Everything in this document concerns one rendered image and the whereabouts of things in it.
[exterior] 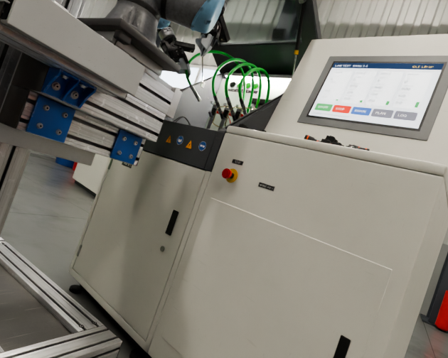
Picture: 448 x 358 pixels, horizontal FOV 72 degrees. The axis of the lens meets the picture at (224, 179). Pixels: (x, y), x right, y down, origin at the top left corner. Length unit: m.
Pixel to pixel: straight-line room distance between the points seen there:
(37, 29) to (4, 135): 0.34
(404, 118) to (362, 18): 5.24
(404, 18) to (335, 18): 1.10
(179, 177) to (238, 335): 0.62
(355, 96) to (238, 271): 0.79
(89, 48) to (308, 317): 0.83
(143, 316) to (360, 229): 0.88
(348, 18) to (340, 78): 5.07
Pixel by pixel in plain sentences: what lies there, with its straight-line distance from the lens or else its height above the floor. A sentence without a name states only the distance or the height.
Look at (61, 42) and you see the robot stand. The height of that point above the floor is 0.90.
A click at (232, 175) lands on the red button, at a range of 1.08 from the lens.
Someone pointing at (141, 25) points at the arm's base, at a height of 1.07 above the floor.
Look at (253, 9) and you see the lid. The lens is 1.80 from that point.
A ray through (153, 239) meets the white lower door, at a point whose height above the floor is 0.45.
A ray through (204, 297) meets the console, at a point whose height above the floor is 0.37.
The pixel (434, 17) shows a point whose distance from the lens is 6.28.
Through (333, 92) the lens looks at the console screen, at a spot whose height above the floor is 1.26.
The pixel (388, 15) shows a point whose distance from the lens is 6.38.
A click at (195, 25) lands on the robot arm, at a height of 1.14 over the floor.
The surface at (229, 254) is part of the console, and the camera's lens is 1.06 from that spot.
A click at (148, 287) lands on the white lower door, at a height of 0.28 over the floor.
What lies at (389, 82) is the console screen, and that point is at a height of 1.32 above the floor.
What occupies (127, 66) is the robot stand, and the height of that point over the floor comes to 0.93.
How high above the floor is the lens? 0.76
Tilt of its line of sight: 1 degrees up
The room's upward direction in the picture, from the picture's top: 19 degrees clockwise
